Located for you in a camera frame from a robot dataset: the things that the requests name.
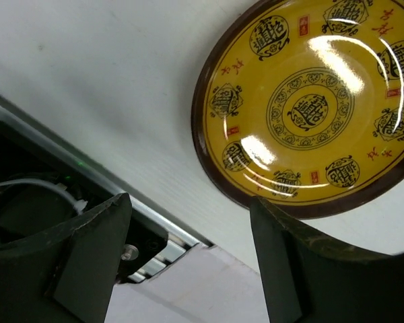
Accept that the yellow patterned plate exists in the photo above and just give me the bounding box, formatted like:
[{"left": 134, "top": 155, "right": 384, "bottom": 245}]
[{"left": 191, "top": 1, "right": 404, "bottom": 219}]

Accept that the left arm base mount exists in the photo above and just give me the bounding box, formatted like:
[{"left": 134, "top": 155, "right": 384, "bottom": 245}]
[{"left": 0, "top": 121, "right": 201, "bottom": 284}]

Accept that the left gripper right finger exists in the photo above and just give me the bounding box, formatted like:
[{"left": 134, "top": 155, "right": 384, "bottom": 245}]
[{"left": 250, "top": 197, "right": 404, "bottom": 322}]

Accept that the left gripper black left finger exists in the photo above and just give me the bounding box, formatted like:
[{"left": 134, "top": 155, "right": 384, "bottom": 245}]
[{"left": 0, "top": 193, "right": 131, "bottom": 322}]

